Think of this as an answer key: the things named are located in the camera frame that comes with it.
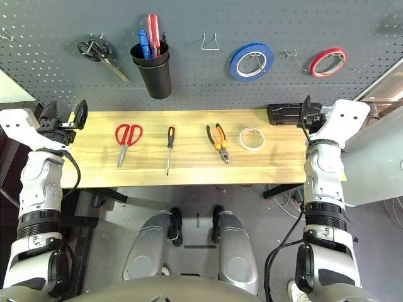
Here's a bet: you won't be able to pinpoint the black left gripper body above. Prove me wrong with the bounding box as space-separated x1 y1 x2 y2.
37 118 78 145

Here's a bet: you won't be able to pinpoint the white tape roll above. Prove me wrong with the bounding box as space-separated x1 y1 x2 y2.
239 126 266 152

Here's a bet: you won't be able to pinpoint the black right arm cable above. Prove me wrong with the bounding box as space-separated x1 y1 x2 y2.
264 201 311 302

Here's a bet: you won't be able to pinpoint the red handled scissors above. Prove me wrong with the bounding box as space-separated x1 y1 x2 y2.
115 123 144 169

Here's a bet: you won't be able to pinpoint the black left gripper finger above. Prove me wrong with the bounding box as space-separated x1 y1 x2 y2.
33 101 59 126
72 99 89 131

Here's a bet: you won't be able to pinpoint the light grey side panel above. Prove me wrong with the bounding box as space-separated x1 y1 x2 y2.
341 106 403 205

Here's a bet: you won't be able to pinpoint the silver wire pliers holder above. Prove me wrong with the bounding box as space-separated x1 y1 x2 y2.
200 30 220 51

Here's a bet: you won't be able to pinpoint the blue handled screwdriver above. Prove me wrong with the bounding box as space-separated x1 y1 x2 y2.
137 30 151 60

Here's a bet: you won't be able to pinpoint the black tool case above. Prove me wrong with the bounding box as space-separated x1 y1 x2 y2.
266 103 324 126

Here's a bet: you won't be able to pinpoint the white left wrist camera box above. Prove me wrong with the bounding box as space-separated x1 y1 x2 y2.
0 108 42 150

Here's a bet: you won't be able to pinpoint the blue tape roll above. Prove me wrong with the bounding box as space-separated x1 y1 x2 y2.
229 43 274 82

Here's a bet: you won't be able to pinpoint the black plastic cup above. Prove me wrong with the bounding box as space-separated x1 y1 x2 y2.
132 52 173 100
130 40 170 69

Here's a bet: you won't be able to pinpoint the white floor cables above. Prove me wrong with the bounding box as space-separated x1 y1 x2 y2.
273 188 305 218

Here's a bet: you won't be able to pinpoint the black robot right foot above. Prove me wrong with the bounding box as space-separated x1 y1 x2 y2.
211 205 226 245

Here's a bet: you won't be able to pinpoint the silver robot left leg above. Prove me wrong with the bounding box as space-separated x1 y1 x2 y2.
122 210 177 282

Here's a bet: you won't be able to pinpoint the red tape roll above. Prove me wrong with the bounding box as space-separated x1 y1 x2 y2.
310 47 348 78

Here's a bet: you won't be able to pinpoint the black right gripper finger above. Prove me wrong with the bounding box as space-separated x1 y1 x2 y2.
298 94 312 128

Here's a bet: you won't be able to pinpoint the silver robot leg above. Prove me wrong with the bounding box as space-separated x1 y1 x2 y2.
122 210 177 282
217 210 259 296

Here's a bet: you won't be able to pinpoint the silver robot right leg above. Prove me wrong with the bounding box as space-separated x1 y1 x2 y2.
217 210 259 296

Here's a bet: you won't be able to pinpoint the orange black screwdriver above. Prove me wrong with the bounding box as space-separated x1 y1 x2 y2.
166 126 176 176

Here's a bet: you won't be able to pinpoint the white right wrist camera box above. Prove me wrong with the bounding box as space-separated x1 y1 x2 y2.
310 99 372 148

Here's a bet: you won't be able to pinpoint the orange black pliers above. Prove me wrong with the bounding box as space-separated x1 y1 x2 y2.
206 123 232 165

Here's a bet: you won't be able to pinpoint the grey metal pegboard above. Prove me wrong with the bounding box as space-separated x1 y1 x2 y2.
0 0 403 109

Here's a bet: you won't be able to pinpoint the black robot foot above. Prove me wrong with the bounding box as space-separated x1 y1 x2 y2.
168 206 184 247
211 205 226 245

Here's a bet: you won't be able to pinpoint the white sneaker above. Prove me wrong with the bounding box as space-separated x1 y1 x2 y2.
287 279 311 302

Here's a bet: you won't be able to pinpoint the black handled scissors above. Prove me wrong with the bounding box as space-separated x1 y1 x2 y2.
77 35 132 84

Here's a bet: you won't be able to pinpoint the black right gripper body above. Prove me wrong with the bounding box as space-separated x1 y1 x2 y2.
307 105 328 133

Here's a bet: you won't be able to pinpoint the black robot left foot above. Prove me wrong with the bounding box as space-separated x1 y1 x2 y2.
168 206 184 247

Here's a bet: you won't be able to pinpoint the red transparent screwdriver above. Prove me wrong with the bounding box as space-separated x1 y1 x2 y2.
146 14 162 58

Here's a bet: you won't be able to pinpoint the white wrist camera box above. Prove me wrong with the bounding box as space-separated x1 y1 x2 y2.
0 108 42 150
310 99 372 148

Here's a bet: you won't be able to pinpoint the grey robot torso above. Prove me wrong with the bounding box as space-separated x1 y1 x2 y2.
0 275 382 302

